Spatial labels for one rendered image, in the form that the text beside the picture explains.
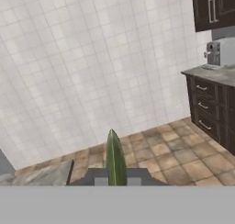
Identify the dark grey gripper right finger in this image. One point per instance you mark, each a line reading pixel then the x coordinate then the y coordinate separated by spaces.
pixel 138 175

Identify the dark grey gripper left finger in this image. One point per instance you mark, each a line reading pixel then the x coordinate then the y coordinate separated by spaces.
pixel 98 176

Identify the green wedge-shaped lemon slice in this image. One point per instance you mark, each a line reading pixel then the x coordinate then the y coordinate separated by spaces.
pixel 116 160

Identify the dark wood base drawer cabinet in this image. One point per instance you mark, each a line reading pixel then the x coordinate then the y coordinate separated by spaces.
pixel 214 106

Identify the grey coffee machine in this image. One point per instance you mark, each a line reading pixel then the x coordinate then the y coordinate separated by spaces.
pixel 218 53

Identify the dark wood wall cupboard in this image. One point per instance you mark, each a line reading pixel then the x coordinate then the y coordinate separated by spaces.
pixel 214 7

